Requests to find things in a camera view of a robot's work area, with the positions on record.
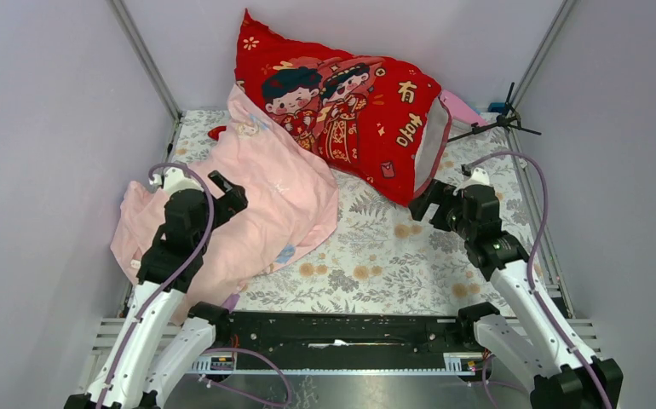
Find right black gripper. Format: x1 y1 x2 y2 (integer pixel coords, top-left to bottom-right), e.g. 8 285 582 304
406 179 475 241

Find pink pillowcase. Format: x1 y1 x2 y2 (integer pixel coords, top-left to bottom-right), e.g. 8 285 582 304
110 84 340 326

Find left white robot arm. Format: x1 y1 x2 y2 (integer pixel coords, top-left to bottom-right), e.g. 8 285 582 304
65 163 248 408

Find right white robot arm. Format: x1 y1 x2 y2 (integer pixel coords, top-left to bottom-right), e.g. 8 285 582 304
409 168 624 408

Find red cartoon print pillow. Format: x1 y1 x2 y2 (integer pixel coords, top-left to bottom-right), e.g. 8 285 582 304
234 14 452 206

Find floral bed sheet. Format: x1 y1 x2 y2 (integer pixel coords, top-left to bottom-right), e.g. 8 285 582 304
172 110 533 317

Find pink cloth at back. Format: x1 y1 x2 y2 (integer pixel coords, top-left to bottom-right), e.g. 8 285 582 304
440 89 488 126

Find blue object at corner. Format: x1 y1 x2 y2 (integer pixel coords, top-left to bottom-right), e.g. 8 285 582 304
487 102 509 115

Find black tripod stand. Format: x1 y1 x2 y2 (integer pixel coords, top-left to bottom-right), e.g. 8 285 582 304
446 82 543 143

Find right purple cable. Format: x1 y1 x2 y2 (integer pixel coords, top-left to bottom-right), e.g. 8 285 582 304
462 150 613 409

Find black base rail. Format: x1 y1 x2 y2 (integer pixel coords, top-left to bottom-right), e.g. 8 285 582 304
213 312 484 373

